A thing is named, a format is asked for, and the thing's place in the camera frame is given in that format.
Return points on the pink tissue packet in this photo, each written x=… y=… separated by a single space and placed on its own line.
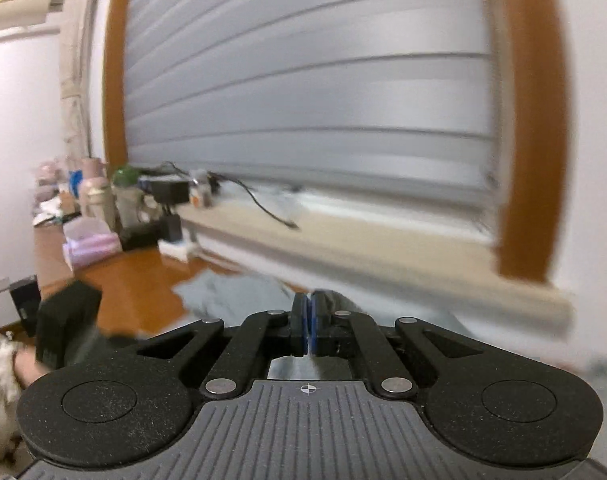
x=90 y=247

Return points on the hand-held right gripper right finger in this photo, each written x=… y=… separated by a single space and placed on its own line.
x=319 y=325

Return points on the beige thermos bottle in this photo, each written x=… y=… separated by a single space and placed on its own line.
x=94 y=195

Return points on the person's left forearm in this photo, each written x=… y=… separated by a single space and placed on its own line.
x=3 y=385

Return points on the white power strip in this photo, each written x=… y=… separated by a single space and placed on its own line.
x=176 y=250

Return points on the wrapped wall pipe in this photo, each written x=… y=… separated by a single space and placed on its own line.
x=73 y=60

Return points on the beige window sill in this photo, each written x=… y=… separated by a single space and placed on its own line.
x=358 y=255

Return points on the green lid bottle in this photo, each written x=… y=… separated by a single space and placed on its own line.
x=127 y=195

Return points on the grey sweatshirt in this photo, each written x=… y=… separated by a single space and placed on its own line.
x=233 y=295

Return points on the grey window blind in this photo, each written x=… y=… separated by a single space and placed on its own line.
x=308 y=85

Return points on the black plug adapter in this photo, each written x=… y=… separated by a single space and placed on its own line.
x=172 y=226

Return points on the wooden window frame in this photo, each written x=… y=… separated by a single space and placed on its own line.
x=528 y=135

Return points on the black power adapter box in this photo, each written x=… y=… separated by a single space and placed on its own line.
x=169 y=191

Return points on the clear jar orange label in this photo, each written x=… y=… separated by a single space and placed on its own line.
x=202 y=190

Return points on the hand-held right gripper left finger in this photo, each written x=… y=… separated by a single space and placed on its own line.
x=299 y=325

